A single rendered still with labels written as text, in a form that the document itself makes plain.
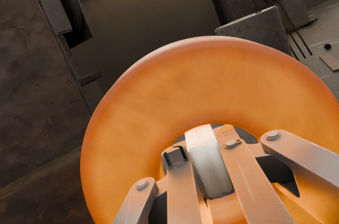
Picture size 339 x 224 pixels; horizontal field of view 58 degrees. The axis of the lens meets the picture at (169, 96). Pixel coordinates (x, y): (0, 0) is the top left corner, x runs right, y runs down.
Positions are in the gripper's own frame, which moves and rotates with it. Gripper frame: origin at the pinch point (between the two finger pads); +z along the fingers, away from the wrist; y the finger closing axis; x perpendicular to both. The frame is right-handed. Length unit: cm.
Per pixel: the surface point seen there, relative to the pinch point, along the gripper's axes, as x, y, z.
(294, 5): -77, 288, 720
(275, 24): -31, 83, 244
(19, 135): -0.6, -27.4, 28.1
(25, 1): 18.3, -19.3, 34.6
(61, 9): 73, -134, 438
